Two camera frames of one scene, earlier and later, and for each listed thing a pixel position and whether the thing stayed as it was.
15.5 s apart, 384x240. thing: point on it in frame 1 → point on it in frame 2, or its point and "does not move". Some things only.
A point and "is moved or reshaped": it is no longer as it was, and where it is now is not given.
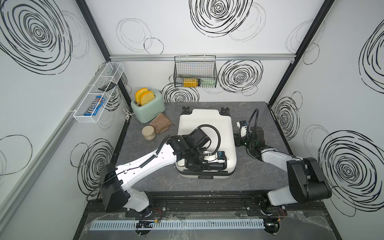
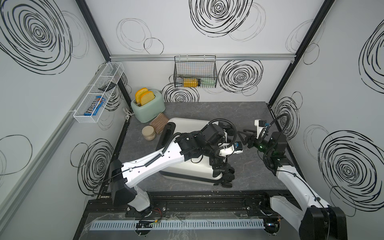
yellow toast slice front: x=146 y=97 does not move
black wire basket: x=195 y=71 does not move
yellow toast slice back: x=138 y=94 does not move
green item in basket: x=208 y=83 does not move
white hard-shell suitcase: x=219 y=126 is moved or reshaped
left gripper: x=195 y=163 → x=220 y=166
